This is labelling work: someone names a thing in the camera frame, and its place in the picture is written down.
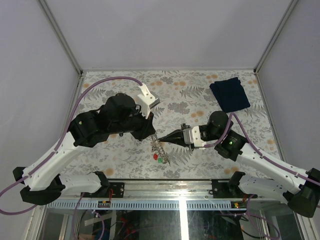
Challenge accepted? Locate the large metal keyring disc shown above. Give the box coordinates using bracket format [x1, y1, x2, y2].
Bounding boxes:
[150, 133, 170, 165]

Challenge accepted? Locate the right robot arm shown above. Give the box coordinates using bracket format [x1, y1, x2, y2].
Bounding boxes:
[159, 111, 320, 218]

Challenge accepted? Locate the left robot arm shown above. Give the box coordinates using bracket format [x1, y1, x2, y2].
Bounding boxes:
[13, 93, 160, 206]

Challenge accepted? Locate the dark blue folded cloth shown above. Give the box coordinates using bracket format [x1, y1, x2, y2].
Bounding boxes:
[209, 77, 251, 113]

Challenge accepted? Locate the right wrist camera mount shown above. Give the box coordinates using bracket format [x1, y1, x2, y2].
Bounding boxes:
[192, 125, 214, 150]

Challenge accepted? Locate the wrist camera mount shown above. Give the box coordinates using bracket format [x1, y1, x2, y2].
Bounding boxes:
[136, 83, 160, 118]
[192, 125, 214, 150]

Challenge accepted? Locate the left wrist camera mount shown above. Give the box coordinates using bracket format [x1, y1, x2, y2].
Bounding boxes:
[136, 83, 160, 118]

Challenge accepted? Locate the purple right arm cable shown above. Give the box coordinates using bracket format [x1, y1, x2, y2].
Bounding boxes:
[203, 112, 320, 187]

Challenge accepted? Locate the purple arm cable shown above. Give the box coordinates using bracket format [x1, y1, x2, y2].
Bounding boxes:
[0, 76, 143, 216]
[203, 112, 320, 187]

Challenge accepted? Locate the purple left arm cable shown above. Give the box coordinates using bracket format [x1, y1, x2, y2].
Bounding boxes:
[0, 76, 143, 216]

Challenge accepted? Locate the metal base rail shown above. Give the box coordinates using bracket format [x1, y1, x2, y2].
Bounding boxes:
[110, 178, 244, 200]

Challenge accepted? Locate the white slotted cable duct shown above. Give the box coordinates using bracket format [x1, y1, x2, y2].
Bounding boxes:
[46, 199, 246, 211]

